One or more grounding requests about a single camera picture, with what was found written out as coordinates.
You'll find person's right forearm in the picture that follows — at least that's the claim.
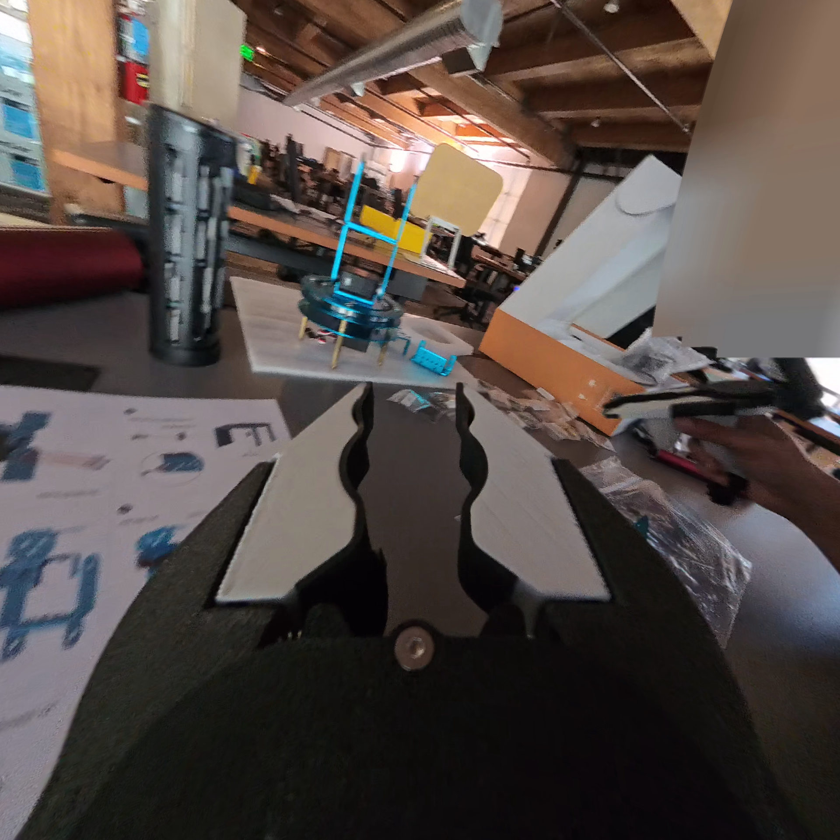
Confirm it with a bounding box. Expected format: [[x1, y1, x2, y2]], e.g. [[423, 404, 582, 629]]
[[784, 489, 840, 573]]

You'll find small blue bracket frame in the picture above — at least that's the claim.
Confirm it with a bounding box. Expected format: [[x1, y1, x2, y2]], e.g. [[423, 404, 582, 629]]
[[410, 341, 458, 378]]

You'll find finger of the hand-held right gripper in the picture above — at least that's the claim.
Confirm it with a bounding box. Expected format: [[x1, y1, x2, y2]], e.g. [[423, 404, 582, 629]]
[[668, 394, 777, 421], [601, 386, 713, 420]]

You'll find white foam sheet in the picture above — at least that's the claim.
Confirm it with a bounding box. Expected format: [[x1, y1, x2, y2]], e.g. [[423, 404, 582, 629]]
[[230, 276, 473, 387]]

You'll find wooden edged table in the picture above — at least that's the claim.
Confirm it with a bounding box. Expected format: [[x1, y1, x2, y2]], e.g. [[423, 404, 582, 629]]
[[52, 147, 467, 290]]

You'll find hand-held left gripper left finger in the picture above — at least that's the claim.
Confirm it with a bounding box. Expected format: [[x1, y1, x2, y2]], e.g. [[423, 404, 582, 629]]
[[215, 382, 376, 605]]

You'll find person's right hand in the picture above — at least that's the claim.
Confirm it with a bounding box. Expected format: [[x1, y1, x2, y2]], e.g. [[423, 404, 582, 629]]
[[675, 415, 831, 522]]

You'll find open instruction manual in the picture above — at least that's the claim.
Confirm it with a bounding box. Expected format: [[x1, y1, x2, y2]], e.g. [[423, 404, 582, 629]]
[[0, 384, 293, 834]]

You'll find silver ventilation duct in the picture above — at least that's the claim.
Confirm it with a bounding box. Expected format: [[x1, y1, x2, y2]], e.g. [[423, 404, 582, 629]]
[[282, 0, 506, 109]]

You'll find orange white cardboard box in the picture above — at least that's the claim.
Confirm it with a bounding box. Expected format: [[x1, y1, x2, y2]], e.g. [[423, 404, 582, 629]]
[[479, 154, 723, 437]]

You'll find yellow box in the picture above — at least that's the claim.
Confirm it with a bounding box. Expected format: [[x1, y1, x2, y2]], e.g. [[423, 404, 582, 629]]
[[357, 205, 427, 253]]

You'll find pile of small screw bags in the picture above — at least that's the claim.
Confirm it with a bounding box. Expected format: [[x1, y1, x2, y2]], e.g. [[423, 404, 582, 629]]
[[387, 384, 614, 454]]

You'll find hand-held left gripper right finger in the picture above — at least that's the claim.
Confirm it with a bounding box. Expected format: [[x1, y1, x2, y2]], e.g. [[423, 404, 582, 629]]
[[455, 382, 613, 602]]

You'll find red metal tube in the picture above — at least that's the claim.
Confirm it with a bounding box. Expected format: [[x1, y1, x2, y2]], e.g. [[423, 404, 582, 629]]
[[0, 226, 145, 309]]

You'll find bubble wrap bundle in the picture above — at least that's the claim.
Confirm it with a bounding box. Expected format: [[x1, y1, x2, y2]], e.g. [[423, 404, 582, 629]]
[[620, 338, 713, 385]]

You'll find large clear plastic bag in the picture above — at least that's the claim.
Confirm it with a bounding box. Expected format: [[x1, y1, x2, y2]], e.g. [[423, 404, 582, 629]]
[[581, 456, 752, 647]]

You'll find blue robot arm base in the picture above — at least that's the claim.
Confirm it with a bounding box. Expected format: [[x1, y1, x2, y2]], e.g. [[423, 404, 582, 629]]
[[297, 154, 421, 370]]

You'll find black cylinder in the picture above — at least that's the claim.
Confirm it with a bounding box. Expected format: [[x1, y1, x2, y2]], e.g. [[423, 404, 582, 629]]
[[146, 105, 237, 367]]

